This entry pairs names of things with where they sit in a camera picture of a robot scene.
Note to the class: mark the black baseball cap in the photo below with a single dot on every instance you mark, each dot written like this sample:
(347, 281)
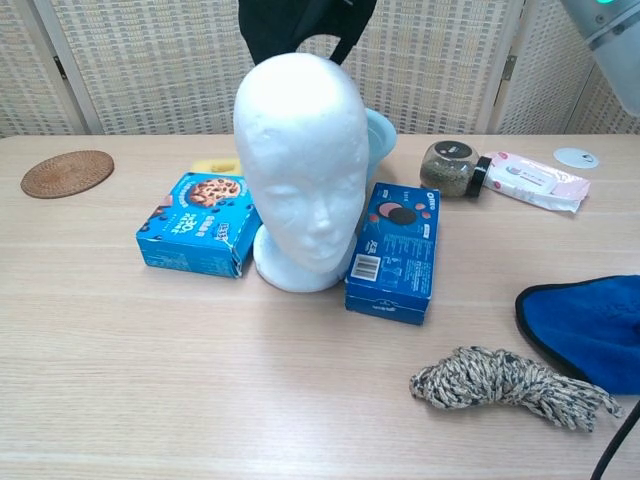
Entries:
(300, 22)

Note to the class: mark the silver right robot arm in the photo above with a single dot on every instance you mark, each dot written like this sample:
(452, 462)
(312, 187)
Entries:
(615, 45)

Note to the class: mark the blue Oreo cookie box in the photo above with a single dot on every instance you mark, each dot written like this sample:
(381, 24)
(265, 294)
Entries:
(395, 260)

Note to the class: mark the white foam mannequin head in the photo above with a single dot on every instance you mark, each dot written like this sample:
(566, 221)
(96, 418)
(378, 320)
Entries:
(300, 150)

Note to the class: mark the light blue plastic bowl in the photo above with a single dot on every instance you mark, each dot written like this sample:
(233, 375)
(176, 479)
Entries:
(382, 137)

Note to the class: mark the blue chocolate chip cookie box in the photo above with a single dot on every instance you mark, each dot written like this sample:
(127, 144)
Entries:
(195, 225)

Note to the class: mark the yellow sponge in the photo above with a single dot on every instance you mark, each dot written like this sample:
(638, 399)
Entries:
(215, 166)

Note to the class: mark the glass jar with black lid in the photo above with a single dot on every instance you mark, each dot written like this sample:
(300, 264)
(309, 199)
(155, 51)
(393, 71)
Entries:
(447, 172)

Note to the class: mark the pink wet wipes pack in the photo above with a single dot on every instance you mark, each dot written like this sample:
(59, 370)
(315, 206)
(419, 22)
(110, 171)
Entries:
(535, 182)

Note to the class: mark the woven folding screen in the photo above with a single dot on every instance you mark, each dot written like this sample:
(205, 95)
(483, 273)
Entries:
(150, 65)

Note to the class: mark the round woven rattan coaster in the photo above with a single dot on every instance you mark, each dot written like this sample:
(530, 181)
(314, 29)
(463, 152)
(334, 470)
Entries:
(67, 174)

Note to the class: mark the round white table grommet cover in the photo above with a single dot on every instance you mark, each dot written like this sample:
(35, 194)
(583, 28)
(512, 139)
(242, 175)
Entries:
(575, 157)

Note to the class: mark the blue cloth with black trim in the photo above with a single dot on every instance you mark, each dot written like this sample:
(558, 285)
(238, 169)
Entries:
(595, 330)

